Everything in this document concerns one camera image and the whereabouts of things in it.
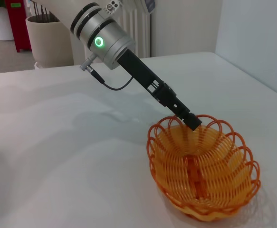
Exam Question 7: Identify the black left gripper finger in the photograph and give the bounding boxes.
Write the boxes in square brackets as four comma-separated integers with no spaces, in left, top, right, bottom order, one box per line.
[157,91,202,131]

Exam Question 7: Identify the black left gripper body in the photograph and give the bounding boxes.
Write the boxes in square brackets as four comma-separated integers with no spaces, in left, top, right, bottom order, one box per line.
[116,50,177,105]

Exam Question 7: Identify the orange wire basket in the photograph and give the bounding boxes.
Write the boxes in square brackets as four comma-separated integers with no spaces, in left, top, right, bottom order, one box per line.
[147,114,261,216]

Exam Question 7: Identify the white radiator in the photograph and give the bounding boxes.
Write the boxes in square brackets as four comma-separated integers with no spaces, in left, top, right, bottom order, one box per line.
[121,7,152,59]

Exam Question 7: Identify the grey blue device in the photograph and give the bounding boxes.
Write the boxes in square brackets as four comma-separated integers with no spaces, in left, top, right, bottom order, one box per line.
[140,0,157,16]

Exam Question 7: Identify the large beige plant pot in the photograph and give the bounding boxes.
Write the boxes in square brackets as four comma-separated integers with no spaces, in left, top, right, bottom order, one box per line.
[25,14,74,68]

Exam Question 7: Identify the dark plant stems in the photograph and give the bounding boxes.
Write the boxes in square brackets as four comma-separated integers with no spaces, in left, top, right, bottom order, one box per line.
[32,2,55,23]

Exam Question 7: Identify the red cabinet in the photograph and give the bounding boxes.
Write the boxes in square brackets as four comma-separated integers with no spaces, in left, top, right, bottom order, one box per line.
[5,0,32,53]

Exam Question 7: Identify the white plant pot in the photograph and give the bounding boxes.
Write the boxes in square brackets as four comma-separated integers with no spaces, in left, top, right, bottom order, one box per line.
[0,6,15,41]

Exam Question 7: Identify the left arm cable with plug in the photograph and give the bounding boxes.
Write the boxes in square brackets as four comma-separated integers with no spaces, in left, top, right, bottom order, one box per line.
[79,53,134,91]

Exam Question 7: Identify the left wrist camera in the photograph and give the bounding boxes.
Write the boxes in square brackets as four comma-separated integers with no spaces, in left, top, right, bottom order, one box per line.
[105,0,122,13]

